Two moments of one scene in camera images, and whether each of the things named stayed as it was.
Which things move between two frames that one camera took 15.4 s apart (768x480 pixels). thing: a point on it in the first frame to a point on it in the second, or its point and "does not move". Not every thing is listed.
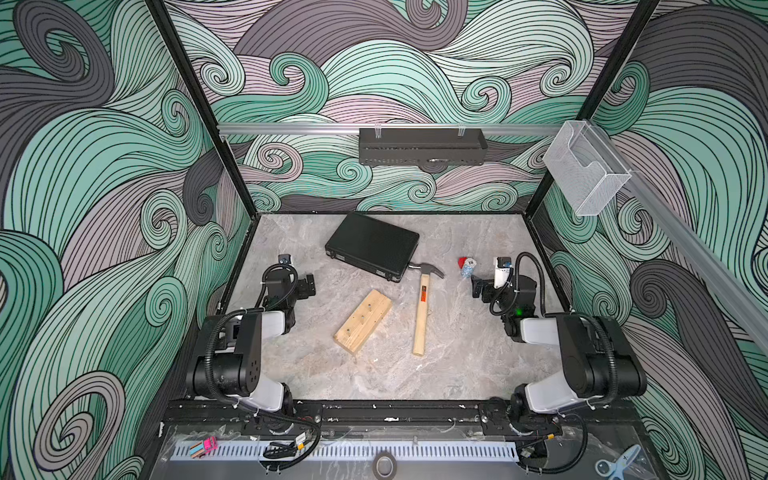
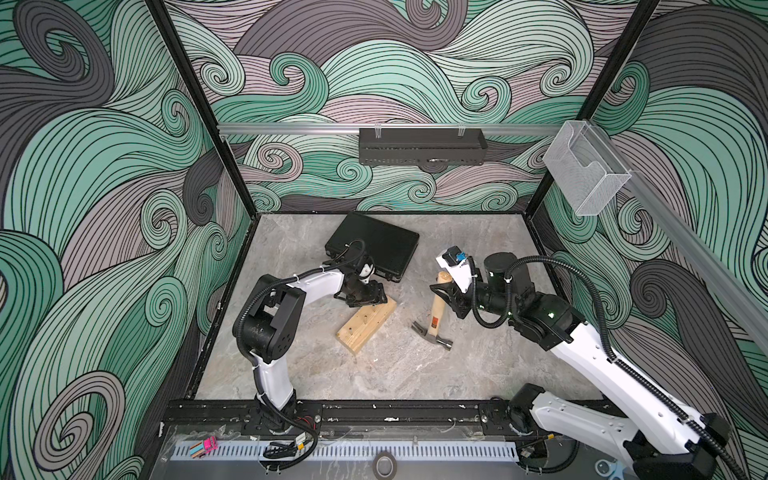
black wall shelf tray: [422, 146] does not move
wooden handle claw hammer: [419, 336] to [432, 333]
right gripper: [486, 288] to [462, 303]
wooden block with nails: [361, 322] does not move
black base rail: [479, 418] does not move
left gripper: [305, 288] to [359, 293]
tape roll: [384, 465] does not move
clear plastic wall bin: [587, 173] does not move
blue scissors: [614, 470] does not move
